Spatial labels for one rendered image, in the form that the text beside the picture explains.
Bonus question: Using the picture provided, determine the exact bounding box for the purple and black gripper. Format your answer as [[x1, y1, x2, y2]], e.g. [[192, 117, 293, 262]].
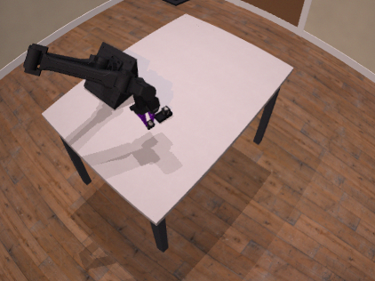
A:
[[129, 104, 156, 126]]

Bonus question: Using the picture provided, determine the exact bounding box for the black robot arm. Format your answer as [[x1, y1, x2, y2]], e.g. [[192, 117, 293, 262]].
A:
[[23, 44, 161, 115]]

